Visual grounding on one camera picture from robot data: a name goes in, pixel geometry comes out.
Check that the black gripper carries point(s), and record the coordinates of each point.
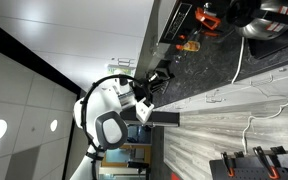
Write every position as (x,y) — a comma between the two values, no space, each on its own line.
(139,90)

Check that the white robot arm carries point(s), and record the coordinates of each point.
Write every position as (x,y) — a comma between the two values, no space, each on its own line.
(90,110)

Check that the orange coffee machine lever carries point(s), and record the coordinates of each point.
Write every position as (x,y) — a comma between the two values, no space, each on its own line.
(205,18)

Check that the steel coffee carafe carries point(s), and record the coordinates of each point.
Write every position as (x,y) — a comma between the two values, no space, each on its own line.
(264,23)

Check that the black dish rack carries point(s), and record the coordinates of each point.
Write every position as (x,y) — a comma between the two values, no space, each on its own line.
(165,71)

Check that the black rectangular bar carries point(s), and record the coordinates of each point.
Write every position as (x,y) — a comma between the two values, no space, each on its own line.
(164,119)

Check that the small orange bottle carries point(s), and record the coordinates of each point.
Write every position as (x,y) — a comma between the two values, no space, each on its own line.
(190,46)

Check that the black orange spring clamp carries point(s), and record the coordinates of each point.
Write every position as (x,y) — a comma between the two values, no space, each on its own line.
(267,165)
(229,166)

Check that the black carafe warmer base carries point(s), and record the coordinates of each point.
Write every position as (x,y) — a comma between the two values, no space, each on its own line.
(274,45)

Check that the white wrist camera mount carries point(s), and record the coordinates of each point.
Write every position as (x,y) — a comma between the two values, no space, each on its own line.
(144,111)

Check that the green wall sign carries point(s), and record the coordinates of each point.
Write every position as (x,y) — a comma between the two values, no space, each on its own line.
(120,70)

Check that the wooden door frame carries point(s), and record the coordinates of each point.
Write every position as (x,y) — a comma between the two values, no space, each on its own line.
(130,146)

